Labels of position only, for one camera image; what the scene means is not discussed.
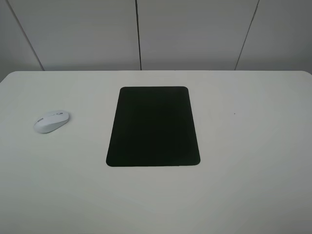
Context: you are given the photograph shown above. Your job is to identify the white wireless computer mouse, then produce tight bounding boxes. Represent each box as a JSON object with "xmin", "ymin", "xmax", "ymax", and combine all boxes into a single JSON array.
[{"xmin": 33, "ymin": 110, "xmax": 70, "ymax": 134}]

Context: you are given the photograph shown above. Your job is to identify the black rectangular mouse pad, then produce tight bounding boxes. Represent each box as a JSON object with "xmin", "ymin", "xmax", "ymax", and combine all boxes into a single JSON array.
[{"xmin": 106, "ymin": 86, "xmax": 200, "ymax": 167}]

